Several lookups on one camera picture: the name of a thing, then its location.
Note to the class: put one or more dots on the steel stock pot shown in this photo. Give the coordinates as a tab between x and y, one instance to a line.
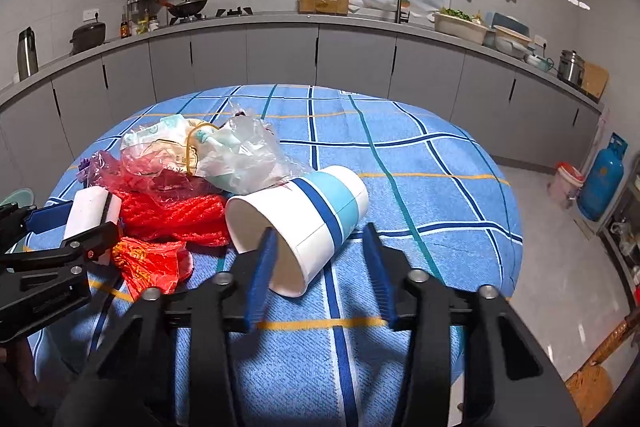
571	69

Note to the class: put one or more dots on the grey kitchen cabinets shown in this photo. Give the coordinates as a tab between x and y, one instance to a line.
350	57

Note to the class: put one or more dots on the red plastic mesh bag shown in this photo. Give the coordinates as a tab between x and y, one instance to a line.
170	217

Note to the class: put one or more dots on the white foam block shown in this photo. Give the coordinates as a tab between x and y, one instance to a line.
92	207

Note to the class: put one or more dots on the white wall socket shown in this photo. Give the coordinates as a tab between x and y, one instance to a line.
539	40
91	13

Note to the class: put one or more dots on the clear plastic bag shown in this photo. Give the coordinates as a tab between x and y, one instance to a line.
245	152

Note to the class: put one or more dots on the blue gas cylinder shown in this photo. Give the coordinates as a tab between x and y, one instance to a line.
600	182

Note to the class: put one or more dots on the straw broom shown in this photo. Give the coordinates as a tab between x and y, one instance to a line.
590	387

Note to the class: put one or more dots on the blue checked tablecloth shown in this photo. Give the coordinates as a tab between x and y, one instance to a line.
400	187

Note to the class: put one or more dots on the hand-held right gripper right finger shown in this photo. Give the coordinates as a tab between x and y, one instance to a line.
381	274

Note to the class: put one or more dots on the beige basin with vegetables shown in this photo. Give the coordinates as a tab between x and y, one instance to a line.
457	31

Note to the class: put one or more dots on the pinkish crumpled plastic bag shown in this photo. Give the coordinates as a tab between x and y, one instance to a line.
145	179

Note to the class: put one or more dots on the metal shelf rack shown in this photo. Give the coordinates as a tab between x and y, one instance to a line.
620	232

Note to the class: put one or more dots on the steel thermos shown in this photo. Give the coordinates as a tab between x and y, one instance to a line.
27	54

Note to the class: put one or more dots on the gas stove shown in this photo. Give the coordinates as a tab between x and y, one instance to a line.
232	13

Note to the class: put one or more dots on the wooden cutting board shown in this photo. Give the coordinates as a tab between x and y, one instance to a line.
596	82

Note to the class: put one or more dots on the orange-red plastic bag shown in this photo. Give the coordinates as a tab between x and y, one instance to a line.
150	259

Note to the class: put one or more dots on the dark sauce bottle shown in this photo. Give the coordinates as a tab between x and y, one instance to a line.
124	26

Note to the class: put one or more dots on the white trash bin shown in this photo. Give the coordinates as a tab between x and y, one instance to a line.
565	189

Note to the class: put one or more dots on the beige plastic basin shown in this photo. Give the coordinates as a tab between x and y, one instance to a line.
510	39

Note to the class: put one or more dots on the white blue striped paper cup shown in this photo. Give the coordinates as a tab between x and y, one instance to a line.
310	217

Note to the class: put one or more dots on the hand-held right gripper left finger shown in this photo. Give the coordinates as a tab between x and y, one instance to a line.
262	274

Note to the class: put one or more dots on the black wok with lid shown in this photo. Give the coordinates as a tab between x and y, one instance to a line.
186	8

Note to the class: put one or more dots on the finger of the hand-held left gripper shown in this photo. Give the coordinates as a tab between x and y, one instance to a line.
50	214
92	237

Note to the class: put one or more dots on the white green printed plastic bag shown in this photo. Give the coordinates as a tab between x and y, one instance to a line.
160	137

